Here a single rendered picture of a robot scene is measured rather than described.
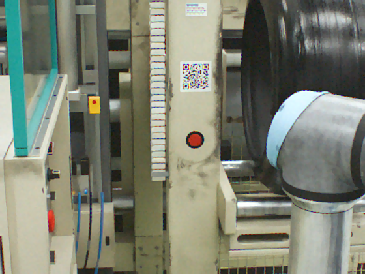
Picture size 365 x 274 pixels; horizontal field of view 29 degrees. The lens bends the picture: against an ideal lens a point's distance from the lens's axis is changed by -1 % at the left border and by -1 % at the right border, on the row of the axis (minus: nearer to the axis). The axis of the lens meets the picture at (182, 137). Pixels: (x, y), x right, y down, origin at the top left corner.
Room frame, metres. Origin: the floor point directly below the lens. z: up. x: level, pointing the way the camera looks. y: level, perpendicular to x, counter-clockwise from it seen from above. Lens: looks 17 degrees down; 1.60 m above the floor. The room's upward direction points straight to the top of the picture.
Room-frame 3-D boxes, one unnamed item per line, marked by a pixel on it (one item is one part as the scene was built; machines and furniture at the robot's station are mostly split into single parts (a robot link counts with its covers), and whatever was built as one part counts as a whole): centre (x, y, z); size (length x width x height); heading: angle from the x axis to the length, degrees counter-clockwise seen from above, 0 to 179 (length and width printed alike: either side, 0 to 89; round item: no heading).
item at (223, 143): (1.89, -0.11, 0.97); 0.05 x 0.04 x 0.05; 5
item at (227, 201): (1.79, -0.10, 0.90); 0.40 x 0.03 x 0.10; 5
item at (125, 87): (2.58, 0.20, 0.61); 0.33 x 0.06 x 0.86; 5
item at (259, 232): (1.66, -0.29, 0.83); 0.36 x 0.09 x 0.06; 95
